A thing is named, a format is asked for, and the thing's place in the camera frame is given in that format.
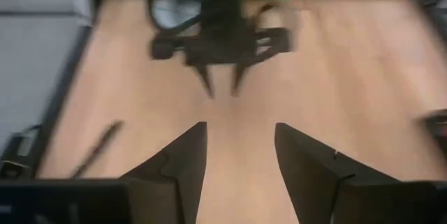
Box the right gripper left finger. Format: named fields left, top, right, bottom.
left=120, top=121, right=208, bottom=224

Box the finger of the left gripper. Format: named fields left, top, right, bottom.
left=230, top=62, right=247, bottom=98
left=197, top=64, right=214, bottom=98

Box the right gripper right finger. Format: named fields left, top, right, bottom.
left=274, top=122, right=401, bottom=224

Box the black pen with white print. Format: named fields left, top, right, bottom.
left=68, top=120, right=124, bottom=179

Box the black table-level camera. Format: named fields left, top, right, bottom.
left=0, top=124, right=45, bottom=180

